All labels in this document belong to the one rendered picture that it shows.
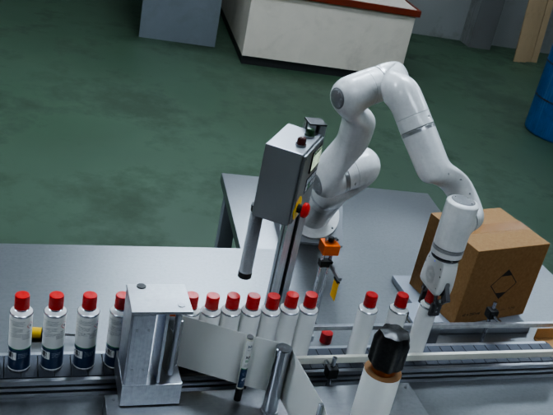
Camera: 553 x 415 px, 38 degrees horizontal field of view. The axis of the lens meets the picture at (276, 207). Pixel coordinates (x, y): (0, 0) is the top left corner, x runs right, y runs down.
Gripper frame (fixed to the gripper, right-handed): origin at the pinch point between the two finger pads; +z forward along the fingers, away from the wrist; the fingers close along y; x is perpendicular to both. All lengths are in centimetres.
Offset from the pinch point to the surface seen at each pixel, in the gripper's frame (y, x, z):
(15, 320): 2, -107, 3
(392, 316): 1.3, -11.1, 3.3
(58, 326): 2, -97, 4
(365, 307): 0.7, -19.2, 0.8
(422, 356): 4.4, 0.1, 14.8
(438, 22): -738, 403, 85
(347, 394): 14.9, -25.7, 17.7
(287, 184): 0, -48, -33
